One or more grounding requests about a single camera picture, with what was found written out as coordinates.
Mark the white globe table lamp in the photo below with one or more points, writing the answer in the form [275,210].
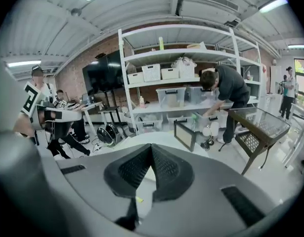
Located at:
[211,132]

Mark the white lattice basket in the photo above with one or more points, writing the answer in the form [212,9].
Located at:
[186,70]
[151,72]

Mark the dark brown lattice table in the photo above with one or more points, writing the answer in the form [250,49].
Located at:
[260,127]

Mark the black television stand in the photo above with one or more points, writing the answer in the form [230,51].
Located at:
[109,110]

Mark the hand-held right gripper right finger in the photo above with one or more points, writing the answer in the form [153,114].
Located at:
[171,176]

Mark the beige storage box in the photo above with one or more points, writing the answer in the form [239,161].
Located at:
[170,73]
[135,78]

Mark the pink bottle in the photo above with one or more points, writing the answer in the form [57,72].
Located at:
[142,102]

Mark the black picture frame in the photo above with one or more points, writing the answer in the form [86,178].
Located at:
[185,134]

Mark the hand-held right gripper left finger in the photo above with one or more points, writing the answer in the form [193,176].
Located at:
[129,171]

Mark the black television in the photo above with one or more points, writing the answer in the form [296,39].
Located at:
[104,73]

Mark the white metal shelf unit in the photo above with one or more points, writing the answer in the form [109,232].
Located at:
[181,55]

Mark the green bottle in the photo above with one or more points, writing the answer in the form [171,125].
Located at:
[161,43]

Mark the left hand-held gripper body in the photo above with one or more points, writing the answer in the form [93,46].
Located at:
[65,115]

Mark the green topped clamp stand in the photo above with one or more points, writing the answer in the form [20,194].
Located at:
[194,122]

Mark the person's left forearm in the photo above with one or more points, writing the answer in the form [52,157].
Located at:
[22,127]

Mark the white desk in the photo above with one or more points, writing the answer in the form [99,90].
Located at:
[91,110]

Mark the ceiling air conditioner unit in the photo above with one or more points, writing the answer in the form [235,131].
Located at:
[208,4]

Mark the group of clear storage bins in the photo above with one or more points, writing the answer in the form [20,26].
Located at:
[170,96]

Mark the black floor fan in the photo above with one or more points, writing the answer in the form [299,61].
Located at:
[107,134]

